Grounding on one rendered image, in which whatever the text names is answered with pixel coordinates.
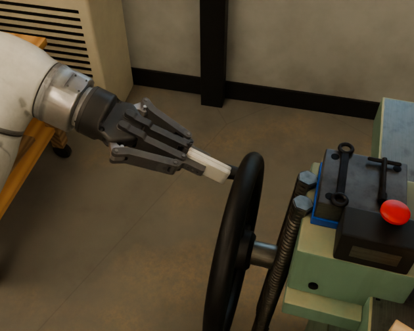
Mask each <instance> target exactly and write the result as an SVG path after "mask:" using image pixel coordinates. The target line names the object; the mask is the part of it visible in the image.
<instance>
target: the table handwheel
mask: <svg viewBox="0 0 414 331"><path fill-rule="evenodd" d="M263 179H264V159H263V157H262V155H261V154H259V153H257V152H250V153H248V154H247V155H246V156H245V157H244V158H243V159H242V161H241V164H240V166H239V168H238V170H237V172H236V175H235V178H234V180H233V184H232V186H231V190H230V193H229V196H228V199H227V203H226V206H225V210H224V213H223V217H222V220H221V225H220V228H219V233H218V239H217V242H216V247H215V250H214V256H213V260H212V266H211V269H210V276H209V280H208V287H207V291H206V299H205V304H204V314H203V323H202V331H230V328H231V325H232V322H233V318H234V316H235V311H236V308H237V304H238V301H239V296H240V293H241V288H242V284H243V280H244V275H245V272H246V270H247V269H249V268H250V265H255V266H259V267H264V268H267V269H271V267H272V265H273V260H274V259H275V255H276V252H277V249H278V246H277V245H274V244H270V243H266V242H261V241H258V240H256V235H255V234H254V229H255V226H256V220H257V216H258V209H259V205H260V198H261V193H262V185H263Z"/></svg>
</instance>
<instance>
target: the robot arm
mask: <svg viewBox="0 0 414 331"><path fill-rule="evenodd" d="M33 117H35V118H37V119H38V120H40V121H44V122H45V123H48V124H50V125H52V126H54V127H56V128H59V129H61V130H63V131H65V132H69V131H71V130H73V129H74V128H75V130H76V132H78V133H81V134H82V135H85V136H86V137H89V138H91V139H93V140H97V139H99V140H100V141H102V142H103V143H104V144H105V145H106V146H108V147H109V150H110V158H109V162H110V163H112V164H129V165H133V166H137V167H142V168H145V169H149V170H153V171H157V172H161V173H165V174H168V175H173V174H174V173H175V172H176V171H180V170H181V168H183V169H186V170H187V171H190V172H191V173H194V174H195V175H198V176H202V175H205V176H207V177H209V178H211V179H213V180H215V181H217V182H219V183H221V184H224V182H225V180H226V179H227V178H228V176H229V175H230V170H231V167H230V166H228V165H226V164H224V163H222V162H220V161H218V160H216V159H214V158H212V157H210V154H209V153H207V152H205V151H203V150H201V149H199V148H197V147H195V146H193V143H194V141H193V140H192V138H191V137H192V133H191V132H190V131H188V130H187V129H185V128H184V127H183V126H181V125H179V124H178V123H177V122H176V121H174V120H173V119H171V118H170V117H169V116H167V115H165V113H163V112H161V111H160V110H159V109H157V108H156V107H155V106H154V105H153V104H152V102H151V101H150V100H149V99H148V98H147V97H143V98H142V100H141V102H139V103H137V104H132V103H130V102H122V101H120V100H119V99H118V97H117V96H116V95H115V94H114V93H111V92H109V91H107V90H105V89H103V88H101V87H99V86H96V87H94V81H93V79H92V78H91V77H89V76H87V75H85V74H82V73H80V72H78V71H76V70H74V69H72V68H70V67H68V66H67V65H65V64H61V63H60V62H58V61H56V60H55V59H53V58H52V57H50V56H49V55H48V54H47V53H46V52H45V51H44V50H42V49H40V48H39V47H37V46H35V45H34V44H32V43H30V42H28V41H26V40H24V39H21V38H19V37H17V36H15V35H12V34H9V33H5V32H0V193H1V191H2V189H3V187H4V185H5V183H6V181H7V179H8V176H9V174H10V172H11V169H12V167H13V164H14V161H15V159H16V156H17V154H18V149H19V146H20V141H21V139H22V136H23V134H24V132H25V130H26V128H27V126H28V124H29V123H30V122H31V120H32V118H33ZM125 146H128V147H129V148H128V147H125Z"/></svg>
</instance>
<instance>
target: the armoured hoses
mask: <svg viewBox="0 0 414 331"><path fill-rule="evenodd" d="M317 180H318V178H317V175H315V174H314V173H312V172H310V171H301V172H300V173H299V174H298V176H297V179H296V183H295V188H294V190H293V193H292V197H291V199H290V203H289V205H288V210H287V212H286V215H285V219H284V221H283V226H282V227H281V231H280V234H279V237H278V240H277V244H276V245H277V246H278V249H277V252H276V255H275V259H274V260H273V265H272V267H271V269H268V271H267V274H266V277H265V281H264V285H263V287H262V291H261V293H260V297H259V300H258V303H257V306H256V317H255V320H254V324H253V326H252V330H251V331H268V330H269V324H270V322H271V318H272V316H273V314H274V311H275V308H276V305H277V303H278V300H279V297H280V295H281V292H282V289H283V287H284V284H285V281H286V279H287V276H288V271H289V267H290V262H291V260H292V255H293V252H294V247H295V243H296V239H297V236H298V231H299V228H300V223H301V220H302V218H305V216H307V215H309V214H310V213H311V212H312V209H313V202H312V200H311V198H308V197H307V196H306V193H307V192H308V191H310V190H312V189H314V188H316V185H317Z"/></svg>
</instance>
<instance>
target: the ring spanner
mask: <svg viewBox="0 0 414 331"><path fill-rule="evenodd" d="M343 146H347V147H349V148H350V150H349V151H345V150H343V149H342V147H343ZM354 150H355V149H354V146H353V145H352V144H350V143H346V142H345V143H340V144H339V145H338V151H339V152H340V153H341V160H340V169H339V174H338V184H337V190H336V193H334V194H333V195H332V196H331V202H332V204H333V205H334V206H336V207H339V208H343V207H345V206H347V205H348V203H349V199H348V197H347V196H346V195H345V188H346V178H347V172H348V161H349V155H351V154H353V153H354ZM336 197H341V198H343V199H344V202H343V203H338V202H337V201H336V200H335V198H336Z"/></svg>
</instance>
